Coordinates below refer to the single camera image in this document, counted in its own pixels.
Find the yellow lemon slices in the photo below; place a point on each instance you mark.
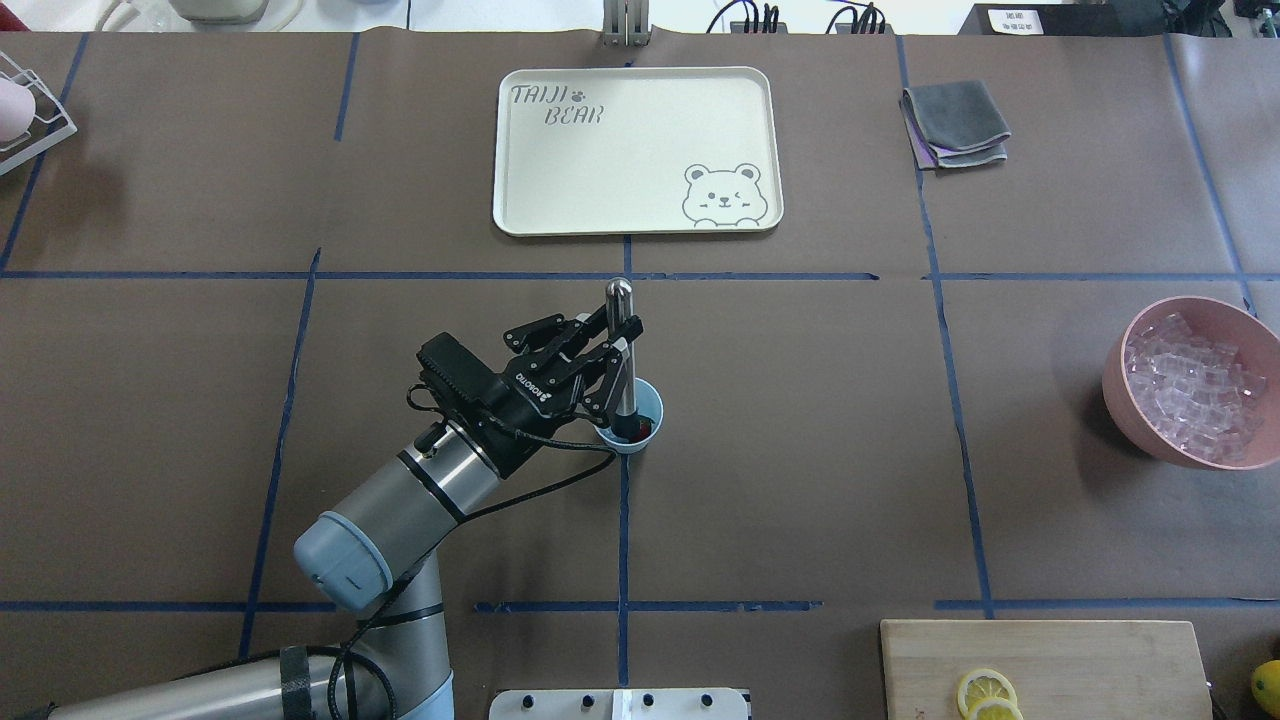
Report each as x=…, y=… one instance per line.
x=985, y=693

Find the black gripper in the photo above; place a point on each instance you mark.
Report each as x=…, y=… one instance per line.
x=522, y=403

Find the light blue plastic cup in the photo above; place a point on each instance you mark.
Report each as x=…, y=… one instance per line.
x=650, y=411

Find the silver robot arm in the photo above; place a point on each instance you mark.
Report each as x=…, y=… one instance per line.
x=374, y=554

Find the cream bear tray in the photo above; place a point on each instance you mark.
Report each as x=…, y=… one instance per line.
x=636, y=150

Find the white pillar mount base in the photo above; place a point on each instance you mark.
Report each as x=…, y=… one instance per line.
x=623, y=703

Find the cream toaster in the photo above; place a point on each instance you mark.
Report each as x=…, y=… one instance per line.
x=220, y=12

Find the pink cup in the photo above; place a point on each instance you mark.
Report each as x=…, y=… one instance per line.
x=17, y=110

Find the grey folded cloth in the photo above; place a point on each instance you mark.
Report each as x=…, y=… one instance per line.
x=954, y=125

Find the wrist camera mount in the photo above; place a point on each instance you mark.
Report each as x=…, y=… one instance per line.
x=458, y=380

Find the aluminium frame post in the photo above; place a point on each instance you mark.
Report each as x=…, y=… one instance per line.
x=626, y=23

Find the pink bowl of ice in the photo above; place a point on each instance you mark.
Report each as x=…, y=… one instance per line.
x=1193, y=381

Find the steel muddler black tip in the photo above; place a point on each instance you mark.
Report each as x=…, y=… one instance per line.
x=619, y=311

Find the red strawberry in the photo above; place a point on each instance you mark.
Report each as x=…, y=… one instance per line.
x=633, y=429

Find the wooden cutting board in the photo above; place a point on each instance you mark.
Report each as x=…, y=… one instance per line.
x=1060, y=669

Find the white cup rack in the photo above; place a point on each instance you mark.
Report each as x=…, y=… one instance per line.
x=33, y=119

